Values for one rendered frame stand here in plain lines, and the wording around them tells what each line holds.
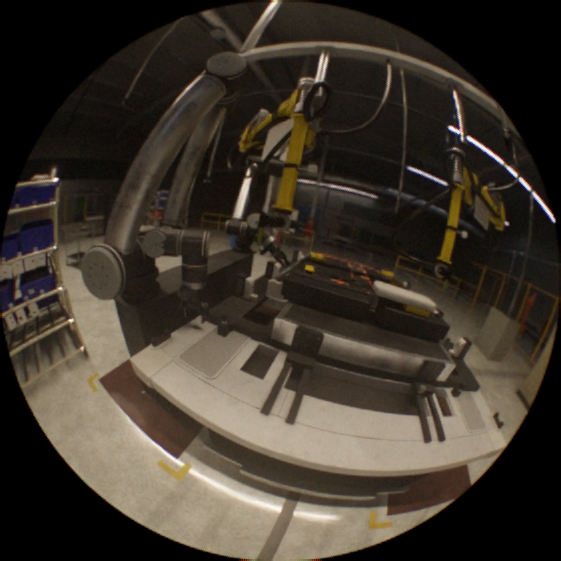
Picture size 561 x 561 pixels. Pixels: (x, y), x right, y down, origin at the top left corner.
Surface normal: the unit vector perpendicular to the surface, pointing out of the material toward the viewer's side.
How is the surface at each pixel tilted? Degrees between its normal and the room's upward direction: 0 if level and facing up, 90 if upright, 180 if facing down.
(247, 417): 0
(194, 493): 0
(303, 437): 0
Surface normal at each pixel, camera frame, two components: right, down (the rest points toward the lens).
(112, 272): 0.41, 0.34
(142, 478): 0.18, -0.93
